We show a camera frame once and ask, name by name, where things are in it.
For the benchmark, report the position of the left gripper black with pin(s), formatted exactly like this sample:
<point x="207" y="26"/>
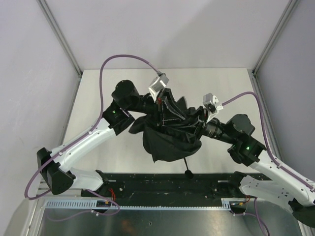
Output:
<point x="160" y="111"/>

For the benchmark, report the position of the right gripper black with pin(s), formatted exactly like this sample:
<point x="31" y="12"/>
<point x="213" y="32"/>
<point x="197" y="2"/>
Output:
<point x="201" y="122"/>

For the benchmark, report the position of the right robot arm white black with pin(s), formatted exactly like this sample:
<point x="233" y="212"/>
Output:
<point x="285" y="187"/>

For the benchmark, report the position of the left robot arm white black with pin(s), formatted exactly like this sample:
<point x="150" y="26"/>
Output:
<point x="57" y="165"/>

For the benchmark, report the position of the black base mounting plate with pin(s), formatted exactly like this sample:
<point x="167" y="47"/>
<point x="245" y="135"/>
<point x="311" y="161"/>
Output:
<point x="125" y="185"/>

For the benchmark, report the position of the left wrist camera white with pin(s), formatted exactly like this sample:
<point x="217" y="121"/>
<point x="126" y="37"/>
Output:
<point x="157" y="85"/>

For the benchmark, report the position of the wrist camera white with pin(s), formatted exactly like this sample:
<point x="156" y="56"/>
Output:
<point x="157" y="85"/>
<point x="212" y="105"/>

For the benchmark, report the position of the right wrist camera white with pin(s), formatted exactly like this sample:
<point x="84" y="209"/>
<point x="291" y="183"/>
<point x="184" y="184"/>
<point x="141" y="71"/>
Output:
<point x="212" y="105"/>

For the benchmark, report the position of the left aluminium table rail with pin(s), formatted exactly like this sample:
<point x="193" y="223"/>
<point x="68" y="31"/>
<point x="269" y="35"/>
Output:
<point x="76" y="88"/>

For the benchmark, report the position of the slotted grey cable duct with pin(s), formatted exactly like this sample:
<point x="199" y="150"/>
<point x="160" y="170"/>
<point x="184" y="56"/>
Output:
<point x="222" y="204"/>

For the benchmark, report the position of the right aluminium frame post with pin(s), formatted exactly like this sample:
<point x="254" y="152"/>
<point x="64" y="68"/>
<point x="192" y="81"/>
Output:
<point x="276" y="33"/>

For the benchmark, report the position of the aluminium frame post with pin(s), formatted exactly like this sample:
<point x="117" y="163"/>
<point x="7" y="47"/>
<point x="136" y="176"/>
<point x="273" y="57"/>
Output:
<point x="51" y="20"/>
<point x="276" y="33"/>

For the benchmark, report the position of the left aluminium frame post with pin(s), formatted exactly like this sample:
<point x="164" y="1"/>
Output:
<point x="51" y="20"/>

